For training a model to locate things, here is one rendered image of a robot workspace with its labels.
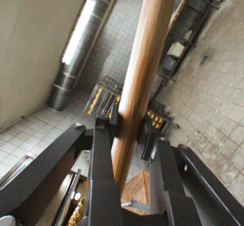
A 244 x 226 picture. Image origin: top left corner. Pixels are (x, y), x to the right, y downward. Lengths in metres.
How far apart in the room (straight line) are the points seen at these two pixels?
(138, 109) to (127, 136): 0.03
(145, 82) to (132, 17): 5.11
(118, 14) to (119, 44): 0.87
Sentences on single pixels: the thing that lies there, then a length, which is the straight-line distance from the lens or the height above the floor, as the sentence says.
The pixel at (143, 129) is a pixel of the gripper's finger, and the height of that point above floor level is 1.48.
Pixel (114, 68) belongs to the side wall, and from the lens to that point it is 5.11.
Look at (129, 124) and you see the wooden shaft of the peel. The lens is 0.16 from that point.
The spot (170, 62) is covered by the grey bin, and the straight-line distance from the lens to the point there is 4.59.
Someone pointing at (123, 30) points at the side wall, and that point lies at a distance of 5.17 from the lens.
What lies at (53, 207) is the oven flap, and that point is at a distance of 1.90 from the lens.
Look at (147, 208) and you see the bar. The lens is 1.53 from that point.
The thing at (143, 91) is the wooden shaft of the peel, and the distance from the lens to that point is 0.15.
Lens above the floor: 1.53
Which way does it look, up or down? 7 degrees down
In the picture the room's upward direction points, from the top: 63 degrees counter-clockwise
